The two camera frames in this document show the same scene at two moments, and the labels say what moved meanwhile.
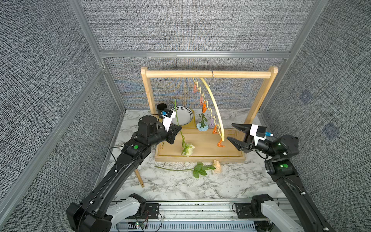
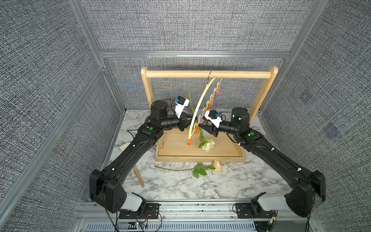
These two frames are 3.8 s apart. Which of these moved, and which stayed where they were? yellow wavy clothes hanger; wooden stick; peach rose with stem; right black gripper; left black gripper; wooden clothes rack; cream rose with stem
Moved: cream rose with stem; right black gripper; yellow wavy clothes hanger; left black gripper
Stayed: peach rose with stem; wooden stick; wooden clothes rack
